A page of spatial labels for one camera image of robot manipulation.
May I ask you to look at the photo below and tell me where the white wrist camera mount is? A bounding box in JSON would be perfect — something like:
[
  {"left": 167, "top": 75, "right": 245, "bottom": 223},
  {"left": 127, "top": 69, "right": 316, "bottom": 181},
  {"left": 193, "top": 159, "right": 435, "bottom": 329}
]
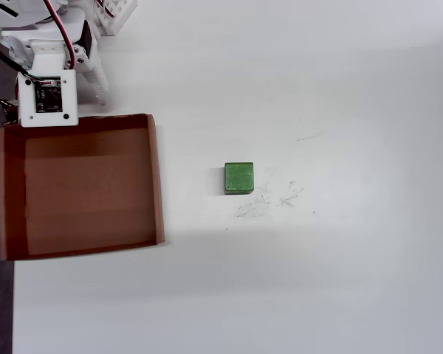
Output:
[{"left": 16, "top": 55, "right": 80, "bottom": 128}]

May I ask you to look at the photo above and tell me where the red black servo wire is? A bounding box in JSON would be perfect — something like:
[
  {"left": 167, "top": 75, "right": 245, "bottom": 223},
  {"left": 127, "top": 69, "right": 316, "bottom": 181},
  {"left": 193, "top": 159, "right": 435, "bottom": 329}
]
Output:
[{"left": 47, "top": 0, "right": 79, "bottom": 70}]

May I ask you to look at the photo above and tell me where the green cube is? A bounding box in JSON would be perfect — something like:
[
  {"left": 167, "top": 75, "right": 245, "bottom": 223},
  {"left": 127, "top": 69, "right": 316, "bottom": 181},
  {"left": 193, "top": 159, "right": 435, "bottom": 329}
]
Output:
[{"left": 222, "top": 161, "right": 255, "bottom": 196}]

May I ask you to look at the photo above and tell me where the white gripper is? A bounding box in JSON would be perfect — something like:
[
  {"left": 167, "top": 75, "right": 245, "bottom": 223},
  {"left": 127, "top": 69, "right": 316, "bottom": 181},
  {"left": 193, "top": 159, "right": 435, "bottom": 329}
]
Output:
[{"left": 0, "top": 20, "right": 110, "bottom": 107}]

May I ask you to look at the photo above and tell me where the brown cardboard box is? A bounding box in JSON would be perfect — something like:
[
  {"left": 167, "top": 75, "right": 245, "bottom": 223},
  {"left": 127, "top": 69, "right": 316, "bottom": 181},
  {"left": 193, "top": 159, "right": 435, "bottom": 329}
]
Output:
[{"left": 0, "top": 113, "right": 167, "bottom": 262}]

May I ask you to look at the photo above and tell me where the black camera cable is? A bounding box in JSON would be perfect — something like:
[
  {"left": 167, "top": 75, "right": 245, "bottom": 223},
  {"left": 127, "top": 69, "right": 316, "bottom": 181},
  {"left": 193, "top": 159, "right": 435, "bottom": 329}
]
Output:
[{"left": 0, "top": 35, "right": 40, "bottom": 81}]

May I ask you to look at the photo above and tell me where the black table clamp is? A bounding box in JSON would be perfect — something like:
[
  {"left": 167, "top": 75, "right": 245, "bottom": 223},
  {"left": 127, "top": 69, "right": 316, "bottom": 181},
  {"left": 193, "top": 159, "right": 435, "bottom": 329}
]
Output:
[{"left": 0, "top": 97, "right": 20, "bottom": 125}]

